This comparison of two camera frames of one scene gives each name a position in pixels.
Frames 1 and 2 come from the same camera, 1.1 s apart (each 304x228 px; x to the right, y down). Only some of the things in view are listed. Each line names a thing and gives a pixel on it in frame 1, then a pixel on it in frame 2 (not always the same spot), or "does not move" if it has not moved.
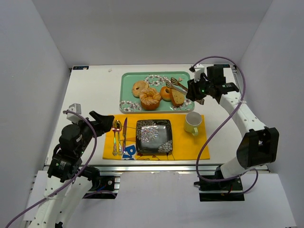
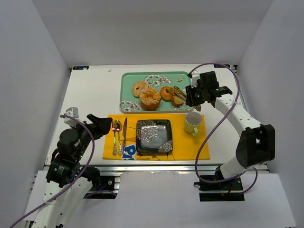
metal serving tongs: x=175 y=84 -> x=175 y=90
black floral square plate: x=154 y=136 does not move
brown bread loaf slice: x=177 y=98 does not move
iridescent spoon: x=118 y=127 does not move
